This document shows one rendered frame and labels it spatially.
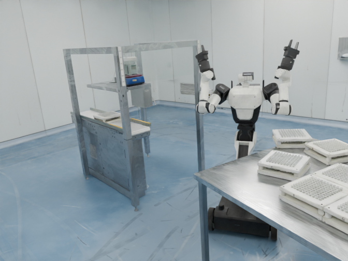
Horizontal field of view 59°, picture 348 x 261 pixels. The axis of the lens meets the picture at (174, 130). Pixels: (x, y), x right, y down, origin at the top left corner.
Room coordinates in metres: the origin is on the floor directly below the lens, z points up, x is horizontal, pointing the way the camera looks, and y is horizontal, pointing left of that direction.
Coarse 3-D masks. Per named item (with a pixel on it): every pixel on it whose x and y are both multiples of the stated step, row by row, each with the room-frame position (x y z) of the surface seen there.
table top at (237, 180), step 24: (216, 168) 1.82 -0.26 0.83; (240, 168) 1.79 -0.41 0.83; (312, 168) 1.72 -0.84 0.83; (216, 192) 1.57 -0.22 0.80; (240, 192) 1.49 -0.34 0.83; (264, 192) 1.47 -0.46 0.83; (264, 216) 1.26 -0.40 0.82; (288, 216) 1.23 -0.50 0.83; (312, 216) 1.22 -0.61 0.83; (312, 240) 1.05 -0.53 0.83; (336, 240) 1.04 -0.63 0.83
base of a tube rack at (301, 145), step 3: (273, 138) 2.25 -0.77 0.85; (276, 141) 2.17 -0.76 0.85; (306, 141) 2.13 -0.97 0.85; (276, 144) 2.13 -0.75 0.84; (282, 144) 2.10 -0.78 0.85; (285, 144) 2.09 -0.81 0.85; (288, 144) 2.09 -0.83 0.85; (291, 144) 2.08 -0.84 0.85; (294, 144) 2.08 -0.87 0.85; (297, 144) 2.08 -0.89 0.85; (300, 144) 2.07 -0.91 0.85; (303, 144) 2.07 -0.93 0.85; (279, 147) 2.09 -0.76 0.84; (282, 147) 2.09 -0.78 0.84; (285, 147) 2.08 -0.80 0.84; (288, 147) 2.08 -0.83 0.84; (291, 147) 2.08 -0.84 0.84; (294, 147) 2.07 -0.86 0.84; (297, 147) 2.07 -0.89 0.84; (300, 147) 2.07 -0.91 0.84; (303, 147) 2.06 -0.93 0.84
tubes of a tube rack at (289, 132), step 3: (297, 129) 2.25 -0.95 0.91; (282, 132) 2.22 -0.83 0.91; (285, 132) 2.21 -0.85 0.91; (288, 132) 2.22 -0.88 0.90; (291, 132) 2.22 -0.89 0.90; (294, 132) 2.20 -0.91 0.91; (297, 132) 2.19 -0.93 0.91; (288, 135) 2.14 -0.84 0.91; (291, 135) 2.13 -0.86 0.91; (294, 135) 2.13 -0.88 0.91; (297, 135) 2.12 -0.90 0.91; (300, 135) 2.14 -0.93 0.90; (288, 141) 2.14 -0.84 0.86; (291, 141) 2.13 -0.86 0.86
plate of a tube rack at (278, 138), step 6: (276, 132) 2.25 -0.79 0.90; (300, 132) 2.21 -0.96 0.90; (306, 132) 2.20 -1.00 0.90; (276, 138) 2.14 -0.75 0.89; (282, 138) 2.10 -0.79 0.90; (288, 138) 2.09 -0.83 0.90; (294, 138) 2.09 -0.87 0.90; (300, 138) 2.08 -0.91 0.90; (306, 138) 2.07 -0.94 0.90; (312, 138) 2.06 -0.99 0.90
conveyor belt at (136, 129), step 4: (80, 112) 3.89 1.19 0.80; (84, 112) 3.88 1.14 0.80; (88, 112) 3.86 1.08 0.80; (92, 112) 3.84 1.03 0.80; (96, 112) 3.83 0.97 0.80; (88, 116) 3.66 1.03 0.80; (92, 116) 3.64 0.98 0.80; (116, 124) 3.18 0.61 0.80; (120, 124) 3.16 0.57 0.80; (132, 124) 3.13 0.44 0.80; (136, 124) 3.12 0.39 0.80; (140, 124) 3.11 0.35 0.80; (132, 128) 2.97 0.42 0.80; (136, 128) 2.96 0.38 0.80; (140, 128) 2.95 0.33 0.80; (144, 128) 2.96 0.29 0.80; (148, 128) 2.98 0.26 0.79; (132, 132) 2.86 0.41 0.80; (136, 132) 2.88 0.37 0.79; (140, 132) 2.91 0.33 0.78; (144, 132) 2.95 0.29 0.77; (132, 136) 2.86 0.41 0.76
